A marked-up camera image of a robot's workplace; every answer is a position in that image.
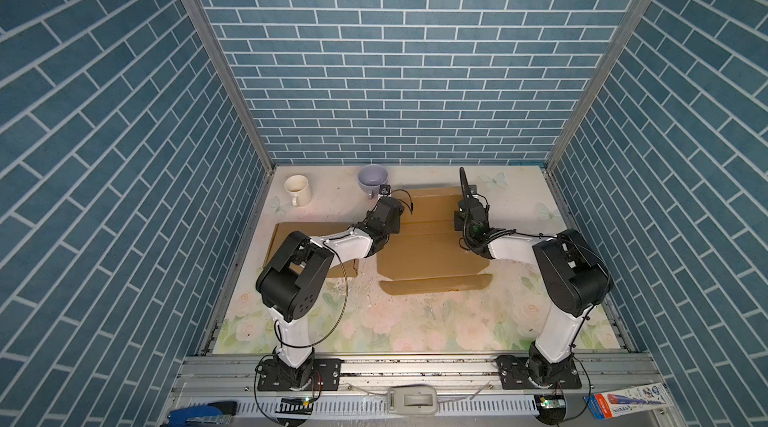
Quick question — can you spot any grey plastic handle clamp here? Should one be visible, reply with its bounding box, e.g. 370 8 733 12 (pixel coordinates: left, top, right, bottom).
386 384 438 416

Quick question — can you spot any brown cardboard sheet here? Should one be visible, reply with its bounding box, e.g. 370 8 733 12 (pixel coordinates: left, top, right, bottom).
376 187 493 296

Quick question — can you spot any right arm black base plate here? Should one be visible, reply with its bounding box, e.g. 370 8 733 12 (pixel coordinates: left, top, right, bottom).
495 355 582 390

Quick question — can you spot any brown cardboard box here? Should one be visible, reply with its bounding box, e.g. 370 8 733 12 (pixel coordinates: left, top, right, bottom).
263 221 361 279

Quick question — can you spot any lavender speckled ceramic cup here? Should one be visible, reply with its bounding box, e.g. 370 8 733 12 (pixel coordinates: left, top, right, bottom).
357 164 388 199

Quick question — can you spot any white slotted cable duct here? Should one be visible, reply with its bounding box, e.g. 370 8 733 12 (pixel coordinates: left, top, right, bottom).
236 395 541 419

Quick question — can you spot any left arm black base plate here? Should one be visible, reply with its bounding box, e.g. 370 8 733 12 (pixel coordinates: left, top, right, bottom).
256 356 342 392

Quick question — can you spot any small green circuit board right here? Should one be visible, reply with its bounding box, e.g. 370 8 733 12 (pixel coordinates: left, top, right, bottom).
536 395 567 410

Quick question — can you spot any aluminium mounting rail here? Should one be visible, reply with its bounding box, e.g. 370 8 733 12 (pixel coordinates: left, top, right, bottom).
170 350 663 403

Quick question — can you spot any white ceramic mug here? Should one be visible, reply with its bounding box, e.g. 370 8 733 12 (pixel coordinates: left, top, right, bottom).
283 174 312 208

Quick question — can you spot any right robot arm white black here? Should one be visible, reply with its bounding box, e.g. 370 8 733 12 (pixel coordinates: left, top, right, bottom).
454 185 613 388

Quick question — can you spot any white red blue carton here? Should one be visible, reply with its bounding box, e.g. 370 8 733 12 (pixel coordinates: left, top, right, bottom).
585 383 673 420

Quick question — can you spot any blue tool at bottom left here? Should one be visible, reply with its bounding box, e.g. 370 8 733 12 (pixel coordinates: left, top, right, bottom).
164 401 238 427

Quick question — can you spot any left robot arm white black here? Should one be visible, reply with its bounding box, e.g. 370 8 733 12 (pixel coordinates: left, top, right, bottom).
255 195 414 373

